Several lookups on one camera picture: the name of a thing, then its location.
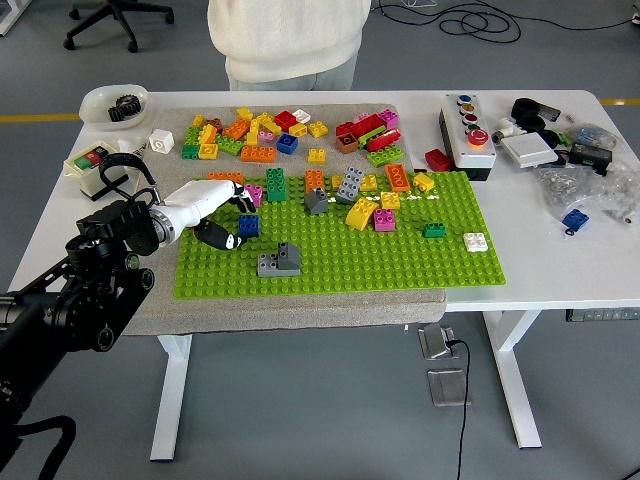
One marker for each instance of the white plastic bowl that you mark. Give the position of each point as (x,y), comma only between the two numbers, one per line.
(95,107)

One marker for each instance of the white two-by-two brick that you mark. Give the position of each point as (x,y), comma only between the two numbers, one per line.
(475,242)

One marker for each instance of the clear bag metal parts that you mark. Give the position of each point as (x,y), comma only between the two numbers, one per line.
(622,195)

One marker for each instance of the black office chair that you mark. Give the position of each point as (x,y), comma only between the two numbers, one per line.
(119,9)

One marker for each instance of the orange two-by-four brick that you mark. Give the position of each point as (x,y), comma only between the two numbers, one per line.
(258,154)
(225,176)

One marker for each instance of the clear bag of screws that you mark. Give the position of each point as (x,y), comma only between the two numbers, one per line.
(565,187)

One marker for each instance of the pink small brick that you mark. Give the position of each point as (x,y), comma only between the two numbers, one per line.
(361,117)
(266,137)

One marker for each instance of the metal floor socket box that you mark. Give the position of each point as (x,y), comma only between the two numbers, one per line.
(432,342)
(447,387)

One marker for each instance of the white pipe connector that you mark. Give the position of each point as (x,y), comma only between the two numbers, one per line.
(506,127)

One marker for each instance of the switch box green red buttons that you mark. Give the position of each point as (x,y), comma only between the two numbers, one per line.
(82,160)

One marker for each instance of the grey two-by-four brick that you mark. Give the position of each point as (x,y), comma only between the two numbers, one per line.
(350,184)
(267,265)

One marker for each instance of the yellow rounded small brick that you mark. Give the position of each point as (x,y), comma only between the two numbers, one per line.
(424,181)

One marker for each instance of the lime green flat plate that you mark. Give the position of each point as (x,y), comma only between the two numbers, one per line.
(372,134)

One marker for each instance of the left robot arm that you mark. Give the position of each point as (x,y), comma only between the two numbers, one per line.
(115,225)

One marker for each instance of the pink two-by-two brick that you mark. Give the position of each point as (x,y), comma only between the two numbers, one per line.
(257,192)

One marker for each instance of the white table leg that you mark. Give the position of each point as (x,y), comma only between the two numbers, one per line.
(515,380)
(170,400)

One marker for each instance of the yellow long brick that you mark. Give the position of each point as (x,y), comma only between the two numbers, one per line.
(254,131)

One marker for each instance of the yellow arch brick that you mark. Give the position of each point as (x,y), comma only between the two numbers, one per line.
(361,212)

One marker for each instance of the black gear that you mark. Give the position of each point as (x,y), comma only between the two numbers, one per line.
(116,114)
(131,105)

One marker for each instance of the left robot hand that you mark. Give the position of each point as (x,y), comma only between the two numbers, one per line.
(200,200)

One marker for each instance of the orange upturned long brick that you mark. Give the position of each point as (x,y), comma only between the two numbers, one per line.
(398,177)

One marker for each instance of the white flat switch plate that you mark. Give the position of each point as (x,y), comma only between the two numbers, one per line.
(529,151)

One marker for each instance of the brown brick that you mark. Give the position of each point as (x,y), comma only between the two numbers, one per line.
(346,142)
(214,123)

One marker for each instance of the dark green small brick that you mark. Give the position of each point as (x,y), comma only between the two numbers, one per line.
(435,229)
(190,151)

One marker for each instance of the clear bag blue parts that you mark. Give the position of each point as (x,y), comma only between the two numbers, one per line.
(592,135)

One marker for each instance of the green baseplate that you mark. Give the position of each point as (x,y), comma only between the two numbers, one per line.
(375,270)

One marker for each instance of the magenta two-by-two brick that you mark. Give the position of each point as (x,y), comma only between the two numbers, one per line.
(389,116)
(384,219)

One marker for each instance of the red two-by-four brick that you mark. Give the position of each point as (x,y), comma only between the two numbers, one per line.
(367,124)
(382,140)

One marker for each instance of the white cube box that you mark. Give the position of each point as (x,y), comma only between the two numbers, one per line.
(161,141)

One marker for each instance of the dark green two-by-four brick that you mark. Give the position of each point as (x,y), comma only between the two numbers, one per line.
(276,184)

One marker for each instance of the push-button control box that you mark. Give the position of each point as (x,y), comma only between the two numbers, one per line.
(475,155)

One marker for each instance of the small black grey block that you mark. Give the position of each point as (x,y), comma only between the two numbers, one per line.
(551,114)

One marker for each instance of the yellow two-by-two brick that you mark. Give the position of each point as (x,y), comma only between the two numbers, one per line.
(316,156)
(208,151)
(390,200)
(369,182)

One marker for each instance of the grey-brown mat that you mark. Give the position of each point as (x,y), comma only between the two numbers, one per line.
(300,316)

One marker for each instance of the red two-by-two brick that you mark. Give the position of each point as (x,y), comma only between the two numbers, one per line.
(439,160)
(285,120)

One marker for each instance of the green plastic clip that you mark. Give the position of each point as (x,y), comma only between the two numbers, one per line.
(565,134)

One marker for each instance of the white furniture foot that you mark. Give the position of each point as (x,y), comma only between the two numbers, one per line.
(7,22)

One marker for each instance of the white plastic tube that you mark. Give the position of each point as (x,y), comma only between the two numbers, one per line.
(130,144)

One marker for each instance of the black tape roll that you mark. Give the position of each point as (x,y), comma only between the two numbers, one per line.
(520,104)
(531,121)

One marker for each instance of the person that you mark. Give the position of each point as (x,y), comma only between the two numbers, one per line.
(290,35)

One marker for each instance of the black power adapter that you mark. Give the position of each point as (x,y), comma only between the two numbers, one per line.
(590,155)

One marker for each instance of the blue two-by-two brick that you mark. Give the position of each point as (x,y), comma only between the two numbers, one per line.
(248,226)
(287,143)
(575,218)

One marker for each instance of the table height control panel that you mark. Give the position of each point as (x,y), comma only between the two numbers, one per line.
(600,315)

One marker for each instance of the black round knob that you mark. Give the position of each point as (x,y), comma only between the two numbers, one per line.
(550,137)

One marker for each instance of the white small brick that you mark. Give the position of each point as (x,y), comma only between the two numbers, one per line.
(302,116)

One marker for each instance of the lime green two-by-four brick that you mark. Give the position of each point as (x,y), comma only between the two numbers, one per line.
(385,155)

